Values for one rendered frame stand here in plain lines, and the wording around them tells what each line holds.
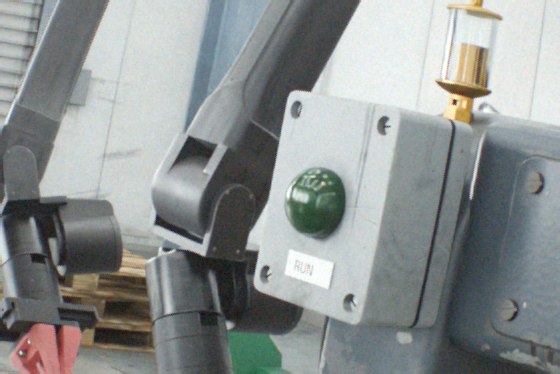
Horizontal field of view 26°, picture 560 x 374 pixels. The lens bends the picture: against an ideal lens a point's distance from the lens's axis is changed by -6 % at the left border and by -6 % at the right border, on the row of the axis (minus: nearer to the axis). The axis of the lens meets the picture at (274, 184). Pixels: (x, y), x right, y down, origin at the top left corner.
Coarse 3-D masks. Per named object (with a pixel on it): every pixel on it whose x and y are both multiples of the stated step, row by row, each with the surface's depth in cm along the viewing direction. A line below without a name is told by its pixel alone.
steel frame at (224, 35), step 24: (216, 0) 937; (240, 0) 904; (264, 0) 914; (216, 24) 941; (240, 24) 905; (216, 48) 944; (240, 48) 909; (216, 72) 942; (192, 96) 939; (192, 120) 942
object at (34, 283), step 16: (16, 272) 115; (32, 272) 115; (48, 272) 116; (16, 288) 114; (32, 288) 114; (48, 288) 115; (0, 304) 111; (48, 304) 113; (64, 304) 114; (0, 320) 112; (64, 320) 114; (80, 320) 115; (96, 320) 116; (0, 336) 113; (16, 336) 115
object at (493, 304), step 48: (480, 144) 55; (528, 144) 52; (480, 192) 54; (528, 192) 51; (480, 240) 54; (528, 240) 51; (480, 288) 53; (528, 288) 51; (336, 336) 59; (384, 336) 57; (432, 336) 55; (480, 336) 53; (528, 336) 50
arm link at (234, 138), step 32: (288, 0) 97; (320, 0) 97; (352, 0) 99; (256, 32) 98; (288, 32) 96; (320, 32) 98; (256, 64) 96; (288, 64) 96; (320, 64) 98; (224, 96) 97; (256, 96) 95; (192, 128) 98; (224, 128) 95; (256, 128) 95; (192, 160) 97; (224, 160) 94; (256, 160) 95; (160, 192) 97; (192, 192) 94; (256, 192) 96; (192, 224) 95
